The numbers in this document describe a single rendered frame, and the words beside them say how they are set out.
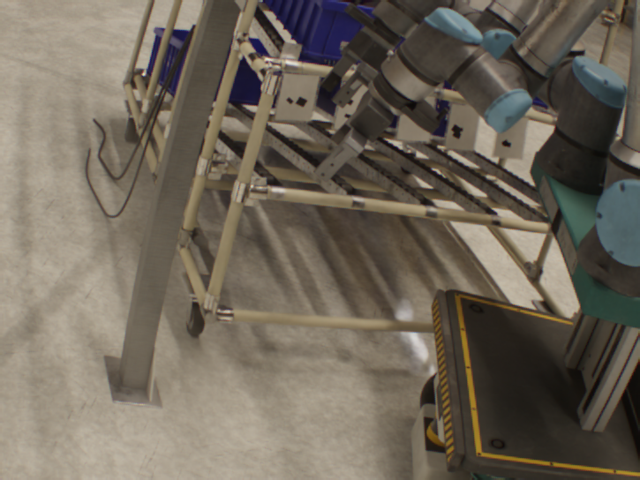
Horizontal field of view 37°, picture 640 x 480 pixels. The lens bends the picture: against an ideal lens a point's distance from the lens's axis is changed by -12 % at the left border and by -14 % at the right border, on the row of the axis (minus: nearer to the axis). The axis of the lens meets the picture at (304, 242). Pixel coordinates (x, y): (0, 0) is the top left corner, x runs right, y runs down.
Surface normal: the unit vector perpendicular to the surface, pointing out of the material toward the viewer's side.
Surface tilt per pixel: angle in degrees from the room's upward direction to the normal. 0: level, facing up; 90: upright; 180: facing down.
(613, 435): 0
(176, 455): 0
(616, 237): 95
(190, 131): 90
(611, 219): 95
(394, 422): 0
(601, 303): 90
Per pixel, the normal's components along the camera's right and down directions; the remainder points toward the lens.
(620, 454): 0.26, -0.87
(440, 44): -0.31, 0.27
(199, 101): 0.25, 0.49
